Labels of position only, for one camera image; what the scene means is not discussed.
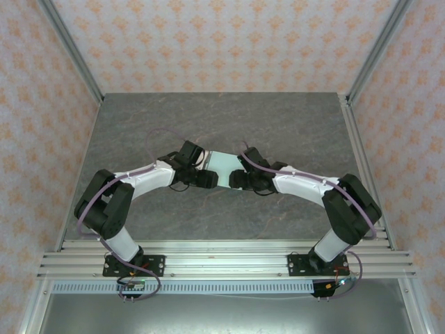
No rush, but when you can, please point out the teal paper box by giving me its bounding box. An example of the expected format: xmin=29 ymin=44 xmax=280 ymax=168
xmin=204 ymin=150 xmax=245 ymax=189

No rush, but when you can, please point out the long aluminium extrusion beam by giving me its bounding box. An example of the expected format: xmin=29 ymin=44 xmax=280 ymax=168
xmin=37 ymin=251 xmax=418 ymax=280

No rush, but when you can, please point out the small circuit board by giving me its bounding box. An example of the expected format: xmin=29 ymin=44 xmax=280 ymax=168
xmin=334 ymin=276 xmax=359 ymax=289
xmin=116 ymin=278 xmax=147 ymax=292

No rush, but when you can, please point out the grey metal sheet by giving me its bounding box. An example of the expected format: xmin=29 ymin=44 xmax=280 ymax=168
xmin=36 ymin=292 xmax=420 ymax=334

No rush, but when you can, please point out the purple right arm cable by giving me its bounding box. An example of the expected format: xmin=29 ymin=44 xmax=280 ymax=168
xmin=240 ymin=140 xmax=377 ymax=301

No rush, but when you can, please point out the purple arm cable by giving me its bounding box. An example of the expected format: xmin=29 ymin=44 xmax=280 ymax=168
xmin=240 ymin=140 xmax=377 ymax=301
xmin=75 ymin=127 xmax=187 ymax=303

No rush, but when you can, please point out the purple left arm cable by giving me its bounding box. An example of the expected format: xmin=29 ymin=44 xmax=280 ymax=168
xmin=75 ymin=127 xmax=187 ymax=303

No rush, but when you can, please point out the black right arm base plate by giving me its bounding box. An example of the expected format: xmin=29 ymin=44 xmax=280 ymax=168
xmin=287 ymin=253 xmax=348 ymax=278

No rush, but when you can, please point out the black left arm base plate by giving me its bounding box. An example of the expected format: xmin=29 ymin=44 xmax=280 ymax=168
xmin=102 ymin=254 xmax=166 ymax=278

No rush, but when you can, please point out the aluminium side rail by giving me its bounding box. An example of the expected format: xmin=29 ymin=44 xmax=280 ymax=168
xmin=339 ymin=93 xmax=397 ymax=252

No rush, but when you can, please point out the grey slotted cable duct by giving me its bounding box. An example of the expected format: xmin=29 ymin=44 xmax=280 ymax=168
xmin=51 ymin=280 xmax=316 ymax=295

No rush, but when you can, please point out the black mounting bracket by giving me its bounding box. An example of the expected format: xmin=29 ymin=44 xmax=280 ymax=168
xmin=118 ymin=289 xmax=149 ymax=303
xmin=311 ymin=280 xmax=338 ymax=301

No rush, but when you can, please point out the aluminium corner post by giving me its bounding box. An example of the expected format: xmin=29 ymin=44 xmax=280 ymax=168
xmin=37 ymin=0 xmax=105 ymax=104
xmin=345 ymin=0 xmax=414 ymax=105

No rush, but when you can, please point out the aluminium frame leg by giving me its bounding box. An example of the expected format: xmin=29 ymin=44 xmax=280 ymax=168
xmin=17 ymin=278 xmax=53 ymax=334
xmin=398 ymin=278 xmax=437 ymax=334

